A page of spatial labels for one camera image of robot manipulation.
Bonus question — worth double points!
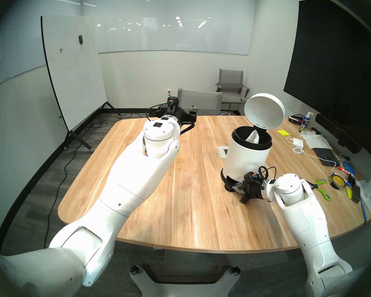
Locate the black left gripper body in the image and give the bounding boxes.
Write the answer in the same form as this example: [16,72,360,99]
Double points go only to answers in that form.
[164,105,199,127]

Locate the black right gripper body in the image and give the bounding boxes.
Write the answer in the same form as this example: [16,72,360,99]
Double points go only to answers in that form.
[243,180,267,204]

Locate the white pulled-out tissue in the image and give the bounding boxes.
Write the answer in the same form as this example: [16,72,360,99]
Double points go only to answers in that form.
[245,129,261,143]

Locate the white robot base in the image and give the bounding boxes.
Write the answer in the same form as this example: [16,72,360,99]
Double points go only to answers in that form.
[129,265,241,297]

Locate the wide grey mesh chair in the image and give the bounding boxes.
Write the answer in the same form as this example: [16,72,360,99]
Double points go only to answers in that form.
[176,88,224,116]

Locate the grey swivel office chair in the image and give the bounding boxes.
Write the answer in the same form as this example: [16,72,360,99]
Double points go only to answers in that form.
[215,69,250,116]

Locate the black keyboard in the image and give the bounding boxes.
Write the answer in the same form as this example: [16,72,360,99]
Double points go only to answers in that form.
[313,148,339,167]

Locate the white cloth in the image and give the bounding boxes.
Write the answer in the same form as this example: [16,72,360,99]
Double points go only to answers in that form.
[301,131,333,150]

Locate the yellow black tape roll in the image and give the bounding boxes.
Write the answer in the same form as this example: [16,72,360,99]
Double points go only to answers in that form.
[331,173,348,190]

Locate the whiteboard cleaner spray bottle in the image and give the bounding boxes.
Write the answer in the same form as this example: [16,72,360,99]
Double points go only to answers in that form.
[299,112,314,133]

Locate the blue pouch with marker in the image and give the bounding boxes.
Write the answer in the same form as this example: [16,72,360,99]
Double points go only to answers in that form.
[340,162,356,178]

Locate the black video bar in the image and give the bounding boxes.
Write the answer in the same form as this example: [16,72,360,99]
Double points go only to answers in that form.
[315,113,362,154]

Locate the rolling whiteboard on stand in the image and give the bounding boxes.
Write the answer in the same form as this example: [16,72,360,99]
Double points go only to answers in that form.
[41,15,122,151]

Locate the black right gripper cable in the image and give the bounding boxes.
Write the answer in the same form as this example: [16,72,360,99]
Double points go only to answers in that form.
[258,166,277,181]

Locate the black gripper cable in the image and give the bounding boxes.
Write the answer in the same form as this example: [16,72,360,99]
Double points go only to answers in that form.
[258,166,277,181]
[146,104,169,119]

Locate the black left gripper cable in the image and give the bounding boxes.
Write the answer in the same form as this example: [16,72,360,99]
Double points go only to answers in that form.
[146,104,169,119]

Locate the thin white cable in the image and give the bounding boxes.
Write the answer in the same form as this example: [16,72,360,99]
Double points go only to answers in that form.
[286,138,343,173]

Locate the green handled scissors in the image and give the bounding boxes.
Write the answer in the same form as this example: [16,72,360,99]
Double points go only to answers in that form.
[308,178,332,202]

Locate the long glass wall board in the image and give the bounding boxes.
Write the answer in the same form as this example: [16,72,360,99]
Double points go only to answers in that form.
[96,16,254,56]

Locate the black wall screen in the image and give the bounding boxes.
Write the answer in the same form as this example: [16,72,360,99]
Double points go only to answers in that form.
[284,0,371,164]

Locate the wall whiteboard with writing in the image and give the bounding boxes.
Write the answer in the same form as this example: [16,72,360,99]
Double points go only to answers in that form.
[0,46,47,91]

